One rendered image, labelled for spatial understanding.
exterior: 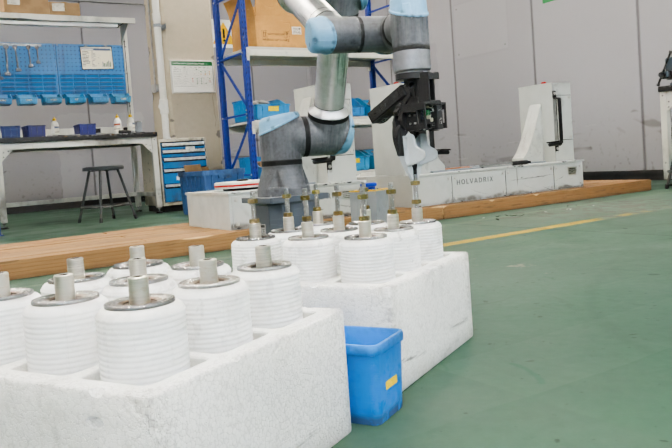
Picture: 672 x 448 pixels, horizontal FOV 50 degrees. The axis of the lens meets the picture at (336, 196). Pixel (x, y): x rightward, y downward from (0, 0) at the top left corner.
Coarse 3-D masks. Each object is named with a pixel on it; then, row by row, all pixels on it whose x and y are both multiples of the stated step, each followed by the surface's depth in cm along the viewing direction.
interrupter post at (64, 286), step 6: (54, 276) 83; (60, 276) 82; (66, 276) 83; (72, 276) 83; (54, 282) 83; (60, 282) 82; (66, 282) 83; (72, 282) 83; (54, 288) 83; (60, 288) 82; (66, 288) 83; (72, 288) 83; (60, 294) 82; (66, 294) 83; (72, 294) 83; (60, 300) 82
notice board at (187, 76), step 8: (176, 64) 758; (184, 64) 763; (192, 64) 768; (200, 64) 773; (208, 64) 778; (176, 72) 758; (184, 72) 763; (192, 72) 768; (200, 72) 773; (208, 72) 778; (176, 80) 758; (184, 80) 763; (192, 80) 768; (200, 80) 773; (208, 80) 778; (176, 88) 758; (184, 88) 763; (192, 88) 768; (200, 88) 773; (208, 88) 778
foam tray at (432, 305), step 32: (448, 256) 144; (320, 288) 122; (352, 288) 118; (384, 288) 116; (416, 288) 125; (448, 288) 138; (352, 320) 119; (384, 320) 116; (416, 320) 124; (448, 320) 138; (416, 352) 124; (448, 352) 137
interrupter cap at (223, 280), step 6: (222, 276) 91; (228, 276) 91; (234, 276) 90; (180, 282) 88; (186, 282) 88; (192, 282) 88; (198, 282) 89; (222, 282) 86; (228, 282) 86; (234, 282) 86; (186, 288) 85; (192, 288) 85; (198, 288) 84; (204, 288) 84
